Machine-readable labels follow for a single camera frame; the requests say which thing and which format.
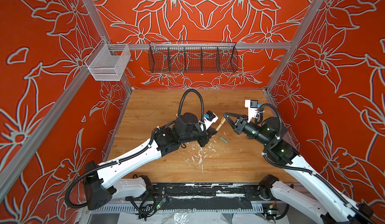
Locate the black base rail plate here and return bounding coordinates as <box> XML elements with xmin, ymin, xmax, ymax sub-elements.
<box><xmin>152</xmin><ymin>182</ymin><xmax>274</xmax><ymax>209</ymax></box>

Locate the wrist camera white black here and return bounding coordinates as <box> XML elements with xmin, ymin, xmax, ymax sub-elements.
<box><xmin>204</xmin><ymin>111</ymin><xmax>218</xmax><ymax>129</ymax></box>
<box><xmin>245</xmin><ymin>100</ymin><xmax>260</xmax><ymax>123</ymax></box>

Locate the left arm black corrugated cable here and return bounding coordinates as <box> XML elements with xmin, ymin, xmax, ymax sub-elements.
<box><xmin>64</xmin><ymin>89</ymin><xmax>205</xmax><ymax>209</ymax></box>

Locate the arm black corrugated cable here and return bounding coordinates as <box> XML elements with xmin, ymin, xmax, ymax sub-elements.
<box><xmin>255</xmin><ymin>103</ymin><xmax>377</xmax><ymax>224</ymax></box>
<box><xmin>64</xmin><ymin>89</ymin><xmax>205</xmax><ymax>209</ymax></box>

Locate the white slotted cable duct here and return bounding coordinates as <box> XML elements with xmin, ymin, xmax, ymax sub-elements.
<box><xmin>91</xmin><ymin>203</ymin><xmax>264</xmax><ymax>215</ymax></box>

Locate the aluminium frame bar back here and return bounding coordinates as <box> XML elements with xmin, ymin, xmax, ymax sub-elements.
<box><xmin>107</xmin><ymin>42</ymin><xmax>292</xmax><ymax>51</ymax></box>

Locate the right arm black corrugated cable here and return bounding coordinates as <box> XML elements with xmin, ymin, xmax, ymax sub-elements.
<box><xmin>255</xmin><ymin>103</ymin><xmax>377</xmax><ymax>224</ymax></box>

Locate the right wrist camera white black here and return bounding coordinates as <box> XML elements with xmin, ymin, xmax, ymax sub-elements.
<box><xmin>245</xmin><ymin>100</ymin><xmax>260</xmax><ymax>123</ymax></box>

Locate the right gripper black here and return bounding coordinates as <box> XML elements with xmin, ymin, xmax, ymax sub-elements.
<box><xmin>224</xmin><ymin>113</ymin><xmax>275</xmax><ymax>148</ymax></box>

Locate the black wire basket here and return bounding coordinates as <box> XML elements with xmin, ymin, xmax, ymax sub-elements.
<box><xmin>148</xmin><ymin>41</ymin><xmax>239</xmax><ymax>74</ymax></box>

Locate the white mesh basket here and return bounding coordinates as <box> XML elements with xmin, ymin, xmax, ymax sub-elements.
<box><xmin>85</xmin><ymin>40</ymin><xmax>131</xmax><ymax>81</ymax></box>

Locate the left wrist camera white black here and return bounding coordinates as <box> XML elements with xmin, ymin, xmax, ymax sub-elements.
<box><xmin>204</xmin><ymin>111</ymin><xmax>218</xmax><ymax>129</ymax></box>

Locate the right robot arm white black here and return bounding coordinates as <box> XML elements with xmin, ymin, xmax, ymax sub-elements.
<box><xmin>224</xmin><ymin>112</ymin><xmax>374</xmax><ymax>224</ymax></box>

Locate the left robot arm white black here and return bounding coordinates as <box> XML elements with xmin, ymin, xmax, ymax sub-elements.
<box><xmin>82</xmin><ymin>111</ymin><xmax>218</xmax><ymax>210</ymax></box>

